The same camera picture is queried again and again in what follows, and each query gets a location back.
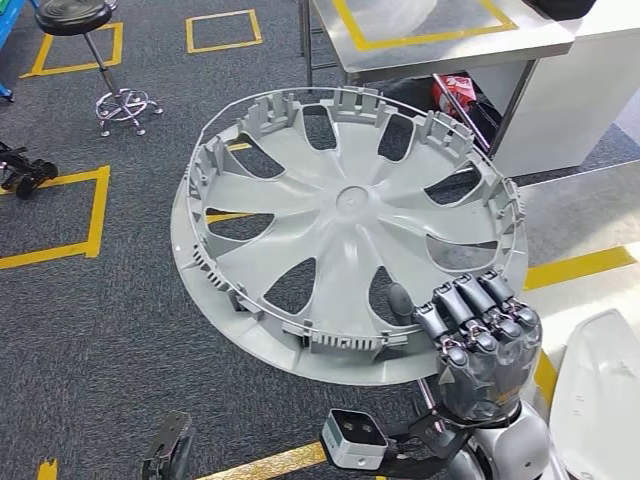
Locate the black wheeled frame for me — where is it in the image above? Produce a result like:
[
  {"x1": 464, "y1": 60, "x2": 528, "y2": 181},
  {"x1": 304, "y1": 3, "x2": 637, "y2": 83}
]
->
[{"x1": 0, "y1": 140, "x2": 59, "y2": 200}]

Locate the red white package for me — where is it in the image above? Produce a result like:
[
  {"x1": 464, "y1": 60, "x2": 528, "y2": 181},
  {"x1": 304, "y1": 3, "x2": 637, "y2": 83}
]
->
[{"x1": 432, "y1": 74, "x2": 478, "y2": 114}]

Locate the grey plastic wheel cover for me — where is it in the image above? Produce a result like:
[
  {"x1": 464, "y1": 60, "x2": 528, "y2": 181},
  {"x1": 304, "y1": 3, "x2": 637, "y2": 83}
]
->
[{"x1": 170, "y1": 86, "x2": 530, "y2": 387}]

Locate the black camera bracket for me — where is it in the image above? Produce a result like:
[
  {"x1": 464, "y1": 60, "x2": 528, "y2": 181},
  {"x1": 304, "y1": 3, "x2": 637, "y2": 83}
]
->
[{"x1": 380, "y1": 410, "x2": 471, "y2": 480}]

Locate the white plastic shell part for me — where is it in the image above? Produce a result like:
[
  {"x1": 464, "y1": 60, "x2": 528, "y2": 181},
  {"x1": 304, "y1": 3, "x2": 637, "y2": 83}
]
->
[{"x1": 549, "y1": 307, "x2": 640, "y2": 480}]

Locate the yellow tape rectangle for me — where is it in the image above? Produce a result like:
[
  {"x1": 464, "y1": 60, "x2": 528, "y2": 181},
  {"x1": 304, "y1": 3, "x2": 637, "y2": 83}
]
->
[{"x1": 332, "y1": 0, "x2": 518, "y2": 53}]

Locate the steel workbench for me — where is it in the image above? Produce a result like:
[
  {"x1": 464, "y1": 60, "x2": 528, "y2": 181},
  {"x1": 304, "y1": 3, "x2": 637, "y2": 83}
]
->
[{"x1": 298, "y1": 0, "x2": 576, "y2": 160}]

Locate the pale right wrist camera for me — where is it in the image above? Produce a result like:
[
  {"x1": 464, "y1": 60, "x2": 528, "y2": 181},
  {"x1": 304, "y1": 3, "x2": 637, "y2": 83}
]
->
[{"x1": 319, "y1": 409, "x2": 389, "y2": 472}]

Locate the yellow floor tape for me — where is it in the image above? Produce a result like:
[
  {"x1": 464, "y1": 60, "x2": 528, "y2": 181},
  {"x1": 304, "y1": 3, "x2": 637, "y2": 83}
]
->
[
  {"x1": 195, "y1": 440, "x2": 328, "y2": 480},
  {"x1": 0, "y1": 165, "x2": 111, "y2": 271},
  {"x1": 20, "y1": 21, "x2": 124, "y2": 79},
  {"x1": 522, "y1": 245, "x2": 638, "y2": 407},
  {"x1": 205, "y1": 142, "x2": 254, "y2": 225},
  {"x1": 186, "y1": 8, "x2": 263, "y2": 55}
]

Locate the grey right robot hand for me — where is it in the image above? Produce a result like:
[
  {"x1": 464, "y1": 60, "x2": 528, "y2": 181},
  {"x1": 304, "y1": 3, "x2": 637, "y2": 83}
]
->
[{"x1": 387, "y1": 268, "x2": 544, "y2": 425}]

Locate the black stool chrome base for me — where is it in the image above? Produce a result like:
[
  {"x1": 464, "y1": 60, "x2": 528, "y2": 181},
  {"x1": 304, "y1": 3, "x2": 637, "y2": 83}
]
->
[{"x1": 35, "y1": 0, "x2": 164, "y2": 138}]

